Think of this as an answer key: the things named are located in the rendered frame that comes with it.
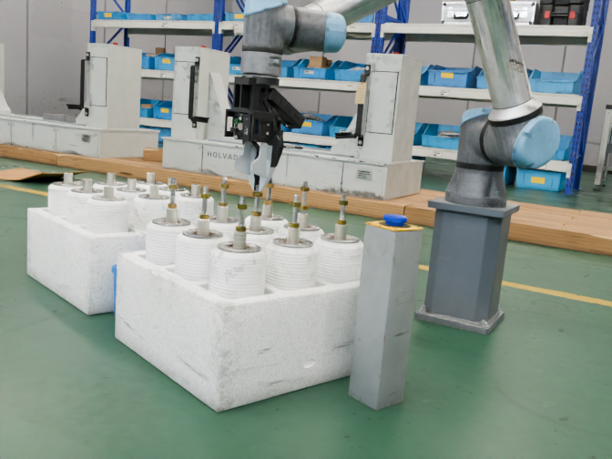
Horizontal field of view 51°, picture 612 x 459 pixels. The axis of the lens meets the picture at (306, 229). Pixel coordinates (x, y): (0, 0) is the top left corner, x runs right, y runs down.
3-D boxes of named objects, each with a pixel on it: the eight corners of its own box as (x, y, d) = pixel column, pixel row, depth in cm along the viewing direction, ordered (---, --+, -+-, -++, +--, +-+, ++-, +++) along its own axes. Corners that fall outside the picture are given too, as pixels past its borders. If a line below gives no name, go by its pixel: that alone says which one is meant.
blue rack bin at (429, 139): (433, 146, 627) (436, 124, 623) (473, 149, 610) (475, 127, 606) (418, 146, 583) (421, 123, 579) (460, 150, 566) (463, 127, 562)
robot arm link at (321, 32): (326, 16, 131) (275, 8, 126) (351, 10, 121) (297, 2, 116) (323, 56, 132) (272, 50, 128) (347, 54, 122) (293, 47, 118)
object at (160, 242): (146, 302, 135) (148, 217, 132) (192, 304, 137) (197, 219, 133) (140, 317, 126) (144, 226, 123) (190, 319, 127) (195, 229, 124)
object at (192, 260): (201, 316, 129) (207, 228, 126) (233, 331, 123) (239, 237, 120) (161, 325, 122) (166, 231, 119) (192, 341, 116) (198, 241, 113)
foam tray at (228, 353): (266, 311, 158) (271, 239, 155) (382, 367, 130) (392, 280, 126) (114, 337, 133) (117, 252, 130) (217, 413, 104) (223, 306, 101)
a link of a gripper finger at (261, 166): (242, 192, 121) (244, 142, 120) (263, 190, 126) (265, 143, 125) (254, 193, 120) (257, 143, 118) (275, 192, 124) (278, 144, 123)
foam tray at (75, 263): (158, 260, 199) (159, 202, 196) (230, 293, 171) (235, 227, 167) (26, 274, 173) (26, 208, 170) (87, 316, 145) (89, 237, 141)
